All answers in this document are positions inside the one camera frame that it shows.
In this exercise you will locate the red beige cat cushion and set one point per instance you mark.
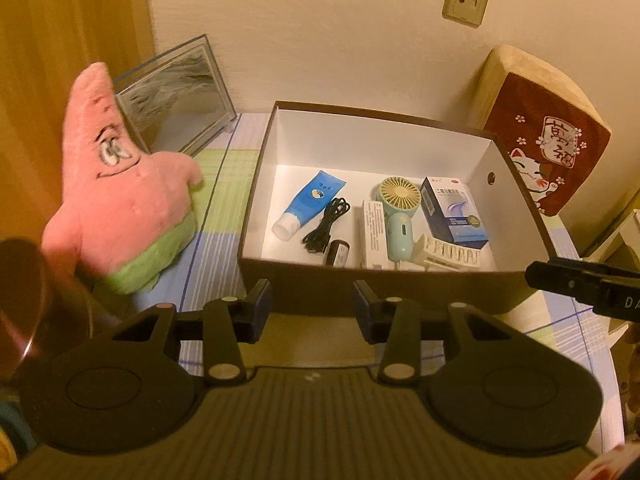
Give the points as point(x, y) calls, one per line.
point(535, 110)

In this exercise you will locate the white vial strip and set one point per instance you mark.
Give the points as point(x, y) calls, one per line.
point(450, 255)

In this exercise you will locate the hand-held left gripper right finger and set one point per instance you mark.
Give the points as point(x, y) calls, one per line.
point(361, 306)

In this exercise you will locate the single wall socket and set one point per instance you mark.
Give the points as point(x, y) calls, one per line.
point(466, 0)

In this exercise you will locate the wooden side panel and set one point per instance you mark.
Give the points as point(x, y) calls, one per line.
point(55, 35)

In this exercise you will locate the pink starfish plush toy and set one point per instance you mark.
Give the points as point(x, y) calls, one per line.
point(125, 185)

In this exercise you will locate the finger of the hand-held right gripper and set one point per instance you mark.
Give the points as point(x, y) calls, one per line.
point(560, 276)

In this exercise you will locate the brown cardboard box white inside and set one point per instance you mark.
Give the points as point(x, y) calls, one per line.
point(380, 140)

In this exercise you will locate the red white patterned cloth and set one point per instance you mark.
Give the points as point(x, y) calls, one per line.
point(615, 462)

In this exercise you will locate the blue white medicine box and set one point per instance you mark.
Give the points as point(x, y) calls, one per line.
point(452, 210)

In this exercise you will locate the glass picture frame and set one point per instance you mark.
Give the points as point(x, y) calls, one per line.
point(170, 95)

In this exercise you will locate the green hand-held fan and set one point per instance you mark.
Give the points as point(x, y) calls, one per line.
point(397, 210)

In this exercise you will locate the long white carton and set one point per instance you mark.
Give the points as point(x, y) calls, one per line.
point(374, 232)

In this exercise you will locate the small black cylinder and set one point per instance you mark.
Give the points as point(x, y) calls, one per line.
point(337, 253)

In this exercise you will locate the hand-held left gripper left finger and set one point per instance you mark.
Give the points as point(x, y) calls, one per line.
point(262, 306)

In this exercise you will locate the blue white cream tube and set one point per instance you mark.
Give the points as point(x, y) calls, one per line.
point(307, 205)

